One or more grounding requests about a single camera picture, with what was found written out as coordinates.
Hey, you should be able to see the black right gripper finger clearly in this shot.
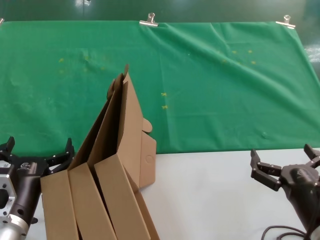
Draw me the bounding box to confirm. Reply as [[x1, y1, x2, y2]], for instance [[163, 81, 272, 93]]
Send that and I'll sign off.
[[250, 149, 283, 192], [303, 143, 320, 168]]

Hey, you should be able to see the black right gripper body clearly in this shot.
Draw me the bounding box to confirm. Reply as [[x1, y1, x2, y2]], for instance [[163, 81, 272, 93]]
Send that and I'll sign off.
[[279, 163, 320, 240]]

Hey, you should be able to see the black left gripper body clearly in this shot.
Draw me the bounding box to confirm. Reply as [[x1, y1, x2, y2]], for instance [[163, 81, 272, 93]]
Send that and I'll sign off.
[[7, 155, 50, 221]]

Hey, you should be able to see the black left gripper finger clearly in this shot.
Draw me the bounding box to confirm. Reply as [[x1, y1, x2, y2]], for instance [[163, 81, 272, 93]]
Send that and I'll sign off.
[[46, 138, 75, 175], [0, 136, 16, 161]]

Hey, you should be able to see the green table cloth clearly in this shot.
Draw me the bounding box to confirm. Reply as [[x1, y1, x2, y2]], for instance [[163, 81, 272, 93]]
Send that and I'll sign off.
[[0, 20, 320, 162]]

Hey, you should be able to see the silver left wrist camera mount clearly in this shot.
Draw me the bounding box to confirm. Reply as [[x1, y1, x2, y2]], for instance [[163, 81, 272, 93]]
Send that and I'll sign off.
[[0, 159, 18, 222]]

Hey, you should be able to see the black cable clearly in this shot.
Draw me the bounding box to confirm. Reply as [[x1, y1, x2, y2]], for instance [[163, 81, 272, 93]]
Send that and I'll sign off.
[[261, 225, 313, 240]]

